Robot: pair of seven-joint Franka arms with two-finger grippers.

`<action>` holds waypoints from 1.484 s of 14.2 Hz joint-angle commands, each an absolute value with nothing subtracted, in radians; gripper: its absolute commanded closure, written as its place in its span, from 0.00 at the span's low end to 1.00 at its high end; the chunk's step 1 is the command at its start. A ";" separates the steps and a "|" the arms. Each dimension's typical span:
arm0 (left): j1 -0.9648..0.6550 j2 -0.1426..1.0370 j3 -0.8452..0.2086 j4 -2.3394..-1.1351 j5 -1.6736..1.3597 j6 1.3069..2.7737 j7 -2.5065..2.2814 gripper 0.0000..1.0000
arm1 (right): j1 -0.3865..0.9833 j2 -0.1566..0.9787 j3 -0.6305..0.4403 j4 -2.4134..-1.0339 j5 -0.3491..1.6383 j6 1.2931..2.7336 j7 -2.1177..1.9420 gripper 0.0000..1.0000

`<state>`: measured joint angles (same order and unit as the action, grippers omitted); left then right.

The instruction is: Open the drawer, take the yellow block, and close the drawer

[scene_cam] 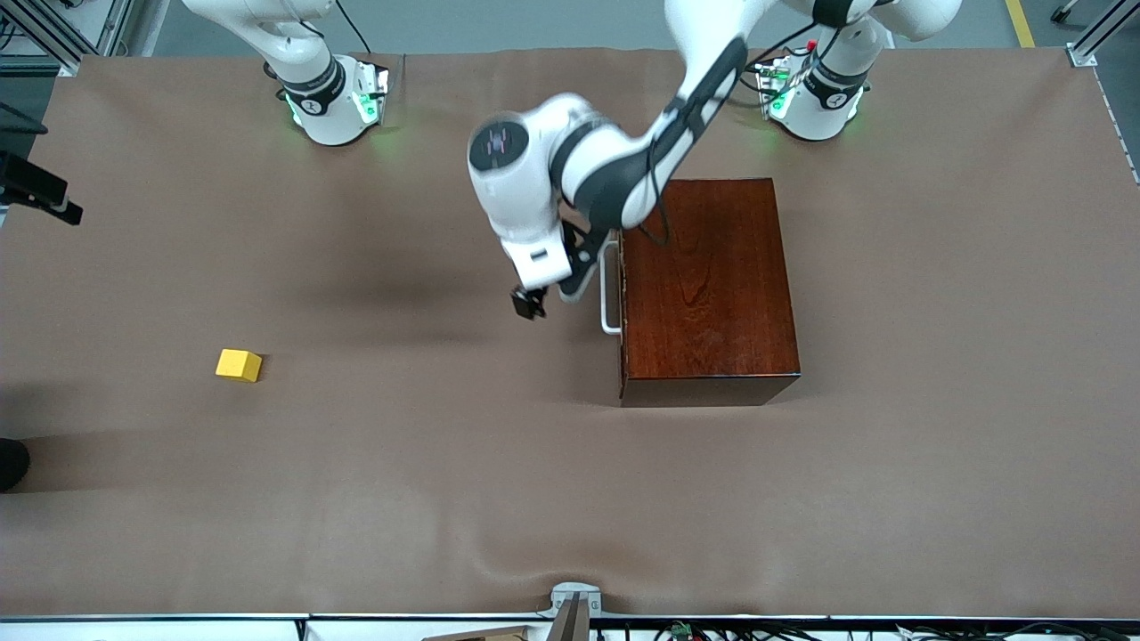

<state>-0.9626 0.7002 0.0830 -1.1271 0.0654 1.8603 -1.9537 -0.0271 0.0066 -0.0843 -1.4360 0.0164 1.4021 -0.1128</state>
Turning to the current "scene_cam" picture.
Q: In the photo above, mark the yellow block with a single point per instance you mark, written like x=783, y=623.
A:
x=237, y=365

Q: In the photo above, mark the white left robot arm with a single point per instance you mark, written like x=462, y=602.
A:
x=525, y=178

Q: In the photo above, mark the dark red wooden cabinet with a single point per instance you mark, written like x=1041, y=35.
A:
x=712, y=294

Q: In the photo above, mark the black round object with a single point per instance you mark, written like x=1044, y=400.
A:
x=11, y=465

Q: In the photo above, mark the brown cardboard piece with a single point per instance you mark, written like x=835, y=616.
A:
x=490, y=635

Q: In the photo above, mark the brown table cloth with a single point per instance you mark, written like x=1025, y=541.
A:
x=267, y=534

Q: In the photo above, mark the aluminium frame profile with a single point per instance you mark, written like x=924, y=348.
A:
x=49, y=36
x=1100, y=36

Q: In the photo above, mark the grey metal bracket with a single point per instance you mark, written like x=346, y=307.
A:
x=570, y=595

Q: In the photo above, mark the white table edge rail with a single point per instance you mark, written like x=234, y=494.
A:
x=134, y=628

